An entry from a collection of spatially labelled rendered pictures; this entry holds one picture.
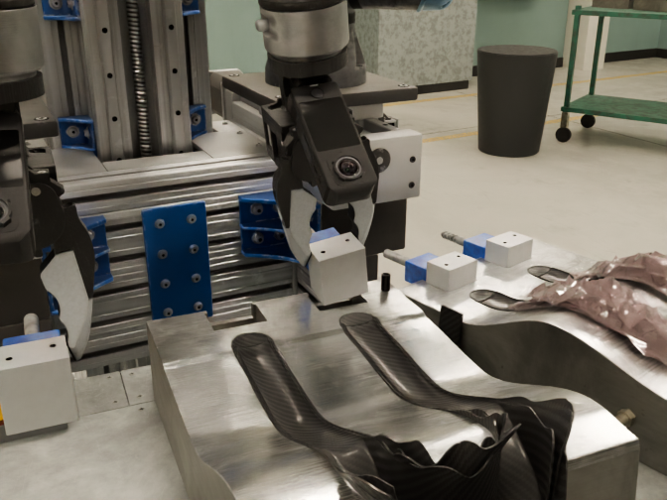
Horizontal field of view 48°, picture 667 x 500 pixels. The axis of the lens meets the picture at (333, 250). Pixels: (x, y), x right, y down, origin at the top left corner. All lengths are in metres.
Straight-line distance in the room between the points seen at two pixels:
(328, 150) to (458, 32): 6.18
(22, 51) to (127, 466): 0.37
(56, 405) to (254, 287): 0.58
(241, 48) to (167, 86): 5.21
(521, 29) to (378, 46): 2.09
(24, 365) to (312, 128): 0.29
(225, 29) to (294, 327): 5.61
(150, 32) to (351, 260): 0.53
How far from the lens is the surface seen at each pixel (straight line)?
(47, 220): 0.55
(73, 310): 0.58
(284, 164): 0.69
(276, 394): 0.65
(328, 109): 0.66
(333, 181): 0.62
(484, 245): 0.99
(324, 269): 0.73
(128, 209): 1.03
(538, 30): 8.15
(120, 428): 0.77
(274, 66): 0.67
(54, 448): 0.76
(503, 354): 0.80
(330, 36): 0.65
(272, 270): 1.12
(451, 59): 6.79
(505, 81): 4.63
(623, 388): 0.73
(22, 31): 0.52
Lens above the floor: 1.23
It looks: 22 degrees down
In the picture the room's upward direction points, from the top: straight up
